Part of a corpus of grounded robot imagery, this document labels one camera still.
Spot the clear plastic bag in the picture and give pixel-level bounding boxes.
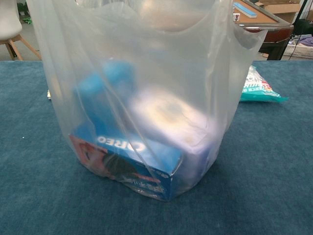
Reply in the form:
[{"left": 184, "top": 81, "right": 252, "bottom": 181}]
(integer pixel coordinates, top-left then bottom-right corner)
[{"left": 26, "top": 0, "right": 267, "bottom": 203}]

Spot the white wrapped package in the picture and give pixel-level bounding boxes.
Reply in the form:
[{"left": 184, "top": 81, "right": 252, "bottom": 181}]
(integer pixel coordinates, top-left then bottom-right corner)
[{"left": 127, "top": 84, "right": 221, "bottom": 194}]

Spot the blue Oreo cookie box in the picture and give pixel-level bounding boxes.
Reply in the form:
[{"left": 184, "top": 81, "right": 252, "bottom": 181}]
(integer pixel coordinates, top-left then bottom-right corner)
[{"left": 69, "top": 133, "right": 183, "bottom": 202}]

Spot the light blue snack packet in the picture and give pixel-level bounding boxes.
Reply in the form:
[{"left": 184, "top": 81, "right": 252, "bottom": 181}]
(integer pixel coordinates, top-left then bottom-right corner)
[{"left": 73, "top": 61, "right": 137, "bottom": 138}]

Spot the teal snack packet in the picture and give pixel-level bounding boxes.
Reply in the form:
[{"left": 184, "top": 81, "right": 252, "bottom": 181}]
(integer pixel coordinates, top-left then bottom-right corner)
[{"left": 239, "top": 65, "right": 290, "bottom": 103}]

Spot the blue table mat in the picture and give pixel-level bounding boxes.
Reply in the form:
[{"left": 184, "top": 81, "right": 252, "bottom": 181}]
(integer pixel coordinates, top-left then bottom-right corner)
[{"left": 0, "top": 60, "right": 313, "bottom": 235}]

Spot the row of mahjong tiles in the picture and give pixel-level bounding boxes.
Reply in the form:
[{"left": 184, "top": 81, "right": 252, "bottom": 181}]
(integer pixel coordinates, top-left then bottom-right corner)
[{"left": 233, "top": 0, "right": 257, "bottom": 22}]

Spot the brown mahjong table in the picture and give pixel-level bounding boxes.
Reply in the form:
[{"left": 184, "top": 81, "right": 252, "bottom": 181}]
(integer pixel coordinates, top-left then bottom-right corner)
[{"left": 232, "top": 0, "right": 294, "bottom": 61}]

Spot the white plastic basket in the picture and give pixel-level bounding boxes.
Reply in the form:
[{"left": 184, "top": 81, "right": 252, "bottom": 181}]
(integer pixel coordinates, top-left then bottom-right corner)
[{"left": 283, "top": 36, "right": 313, "bottom": 59}]

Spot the brown cardboard box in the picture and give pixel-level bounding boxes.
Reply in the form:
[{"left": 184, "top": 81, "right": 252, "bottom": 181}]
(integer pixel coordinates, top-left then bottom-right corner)
[{"left": 254, "top": 0, "right": 313, "bottom": 14}]

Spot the purple cloth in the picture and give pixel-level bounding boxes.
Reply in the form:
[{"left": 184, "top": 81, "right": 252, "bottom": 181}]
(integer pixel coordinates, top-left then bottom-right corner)
[{"left": 297, "top": 36, "right": 313, "bottom": 47}]

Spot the white chair with wooden legs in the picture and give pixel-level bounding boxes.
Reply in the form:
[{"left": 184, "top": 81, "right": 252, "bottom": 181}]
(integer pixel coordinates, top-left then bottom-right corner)
[{"left": 0, "top": 0, "right": 42, "bottom": 61}]

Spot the black tripod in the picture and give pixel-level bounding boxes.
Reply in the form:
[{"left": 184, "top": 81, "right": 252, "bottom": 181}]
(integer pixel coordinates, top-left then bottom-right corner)
[{"left": 288, "top": 0, "right": 310, "bottom": 61}]

